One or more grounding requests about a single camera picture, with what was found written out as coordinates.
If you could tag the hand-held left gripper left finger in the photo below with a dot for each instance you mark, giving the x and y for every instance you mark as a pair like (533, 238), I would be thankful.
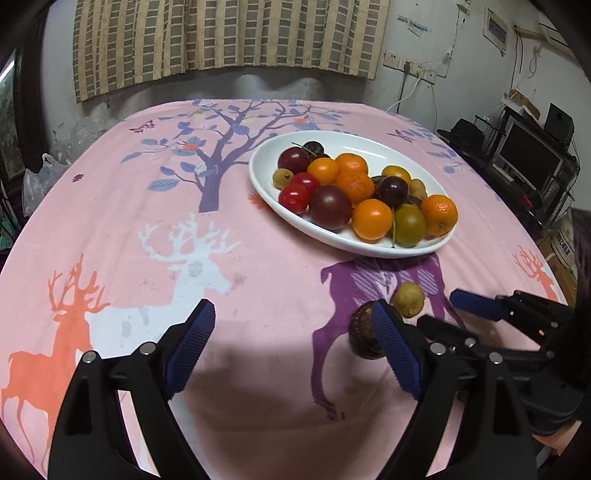
(191, 348)

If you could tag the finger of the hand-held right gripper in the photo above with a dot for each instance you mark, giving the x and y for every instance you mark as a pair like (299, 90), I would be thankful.
(443, 330)
(480, 305)

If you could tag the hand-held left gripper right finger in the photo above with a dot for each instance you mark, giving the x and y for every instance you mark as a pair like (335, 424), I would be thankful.
(397, 346)

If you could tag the yellow-brown longan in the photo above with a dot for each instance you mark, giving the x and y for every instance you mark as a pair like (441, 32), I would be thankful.
(407, 299)
(419, 187)
(282, 177)

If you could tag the green-brown round fruit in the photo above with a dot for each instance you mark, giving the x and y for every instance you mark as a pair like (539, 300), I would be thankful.
(410, 226)

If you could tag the small dark purple plum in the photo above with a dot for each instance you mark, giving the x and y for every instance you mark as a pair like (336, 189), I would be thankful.
(392, 190)

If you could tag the large dark purple plum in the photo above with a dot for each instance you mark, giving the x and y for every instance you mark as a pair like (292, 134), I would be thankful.
(330, 206)

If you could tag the red tomato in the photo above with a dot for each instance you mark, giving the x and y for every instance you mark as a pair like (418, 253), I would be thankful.
(308, 181)
(293, 198)

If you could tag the white oval plate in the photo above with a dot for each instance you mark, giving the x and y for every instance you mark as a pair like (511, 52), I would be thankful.
(351, 142)

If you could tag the red-purple plum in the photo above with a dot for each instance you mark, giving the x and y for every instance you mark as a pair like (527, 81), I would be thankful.
(292, 159)

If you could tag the person's right hand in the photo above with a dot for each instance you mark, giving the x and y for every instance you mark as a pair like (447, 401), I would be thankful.
(561, 443)

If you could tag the cardboard box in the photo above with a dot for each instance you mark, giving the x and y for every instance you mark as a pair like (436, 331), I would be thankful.
(561, 249)

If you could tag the pink printed tablecloth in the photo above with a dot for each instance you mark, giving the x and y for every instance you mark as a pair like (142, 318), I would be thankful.
(138, 207)

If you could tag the black computer monitor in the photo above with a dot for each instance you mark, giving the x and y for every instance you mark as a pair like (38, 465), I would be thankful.
(526, 152)

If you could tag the black hat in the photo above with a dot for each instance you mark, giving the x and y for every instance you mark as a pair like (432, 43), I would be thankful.
(461, 134)

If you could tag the black speaker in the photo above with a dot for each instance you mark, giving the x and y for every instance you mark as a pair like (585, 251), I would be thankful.
(559, 121)

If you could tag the flat cardboard tray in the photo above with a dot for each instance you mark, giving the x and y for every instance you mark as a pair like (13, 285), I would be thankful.
(521, 102)

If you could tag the clear plastic bag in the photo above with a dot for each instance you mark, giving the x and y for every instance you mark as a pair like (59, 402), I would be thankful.
(41, 180)

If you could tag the white power strip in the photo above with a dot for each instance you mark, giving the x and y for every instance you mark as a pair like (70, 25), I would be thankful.
(421, 71)

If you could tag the checked beige curtain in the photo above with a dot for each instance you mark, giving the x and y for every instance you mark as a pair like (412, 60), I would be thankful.
(231, 37)

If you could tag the white wall socket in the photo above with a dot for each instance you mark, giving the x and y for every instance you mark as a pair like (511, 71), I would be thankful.
(392, 59)

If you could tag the white wall box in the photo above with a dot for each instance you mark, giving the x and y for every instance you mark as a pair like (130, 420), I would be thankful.
(496, 26)

